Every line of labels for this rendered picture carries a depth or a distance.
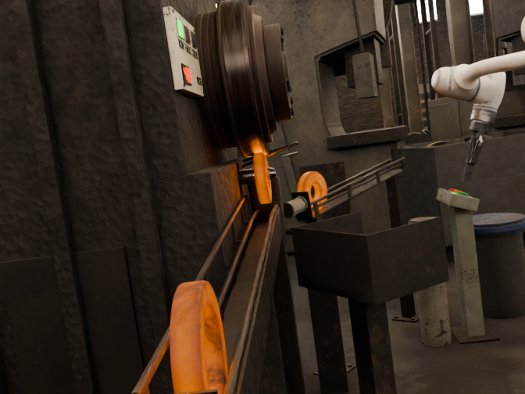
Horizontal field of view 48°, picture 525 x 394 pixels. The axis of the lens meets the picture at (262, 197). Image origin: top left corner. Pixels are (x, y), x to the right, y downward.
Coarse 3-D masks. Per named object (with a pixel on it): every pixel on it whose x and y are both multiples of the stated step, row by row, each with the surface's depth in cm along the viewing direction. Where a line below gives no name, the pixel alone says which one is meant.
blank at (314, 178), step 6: (306, 174) 218; (312, 174) 220; (318, 174) 222; (300, 180) 218; (306, 180) 216; (312, 180) 219; (318, 180) 222; (324, 180) 225; (300, 186) 216; (306, 186) 216; (318, 186) 223; (324, 186) 225; (318, 192) 224; (324, 192) 225; (318, 198) 223; (312, 210) 219
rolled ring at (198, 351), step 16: (192, 288) 68; (208, 288) 72; (176, 304) 66; (192, 304) 65; (208, 304) 71; (176, 320) 64; (192, 320) 64; (208, 320) 76; (176, 336) 63; (192, 336) 63; (208, 336) 77; (176, 352) 62; (192, 352) 62; (208, 352) 77; (224, 352) 78; (176, 368) 62; (192, 368) 62; (208, 368) 76; (224, 368) 76; (176, 384) 62; (192, 384) 62; (208, 384) 64; (224, 384) 75
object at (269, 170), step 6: (270, 168) 176; (240, 174) 176; (246, 174) 175; (252, 174) 175; (270, 174) 175; (276, 174) 177; (240, 180) 176; (246, 180) 176; (252, 180) 176; (270, 180) 176
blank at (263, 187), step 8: (256, 160) 171; (264, 160) 171; (256, 168) 170; (264, 168) 170; (256, 176) 170; (264, 176) 169; (256, 184) 170; (264, 184) 170; (264, 192) 171; (264, 200) 173
